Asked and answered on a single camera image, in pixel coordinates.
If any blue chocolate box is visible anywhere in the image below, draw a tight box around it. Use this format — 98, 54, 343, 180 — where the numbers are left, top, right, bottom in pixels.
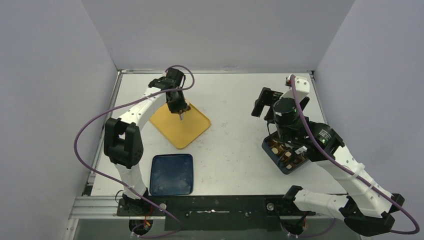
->
261, 131, 309, 175

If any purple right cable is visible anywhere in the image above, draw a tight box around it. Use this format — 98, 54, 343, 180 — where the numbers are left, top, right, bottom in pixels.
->
288, 74, 421, 236

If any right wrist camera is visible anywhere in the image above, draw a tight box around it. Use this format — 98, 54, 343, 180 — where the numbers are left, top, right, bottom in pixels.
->
279, 74, 311, 101

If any aluminium frame rail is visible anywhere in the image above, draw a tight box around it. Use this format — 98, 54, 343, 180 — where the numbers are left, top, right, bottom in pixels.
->
69, 196, 145, 220

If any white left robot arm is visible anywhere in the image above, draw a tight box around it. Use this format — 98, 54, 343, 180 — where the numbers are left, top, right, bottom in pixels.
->
103, 68, 190, 215

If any yellow tray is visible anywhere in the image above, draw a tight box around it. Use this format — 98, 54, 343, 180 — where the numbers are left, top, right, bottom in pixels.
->
149, 103, 211, 150

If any blue box lid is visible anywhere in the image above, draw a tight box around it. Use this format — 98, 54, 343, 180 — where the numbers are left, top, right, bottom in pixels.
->
149, 153, 194, 197

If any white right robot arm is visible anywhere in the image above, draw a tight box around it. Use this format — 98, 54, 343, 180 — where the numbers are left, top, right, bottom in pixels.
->
251, 87, 405, 237

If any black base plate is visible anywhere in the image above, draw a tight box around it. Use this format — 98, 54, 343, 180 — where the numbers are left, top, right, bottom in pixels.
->
116, 195, 305, 231

